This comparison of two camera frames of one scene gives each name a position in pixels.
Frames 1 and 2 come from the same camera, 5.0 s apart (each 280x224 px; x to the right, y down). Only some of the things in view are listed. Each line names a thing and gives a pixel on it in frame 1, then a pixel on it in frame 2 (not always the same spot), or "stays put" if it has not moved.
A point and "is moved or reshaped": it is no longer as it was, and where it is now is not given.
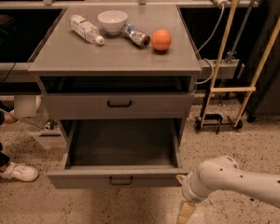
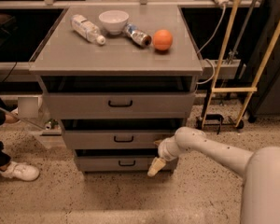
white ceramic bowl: x=113 y=21 stays put
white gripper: x=187 y=189 to x=164 y=150
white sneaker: x=19 y=172 stays put
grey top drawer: x=119 y=105 stays put
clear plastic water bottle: x=85 y=29 stays put
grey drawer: x=119 y=153 is moved or reshaped
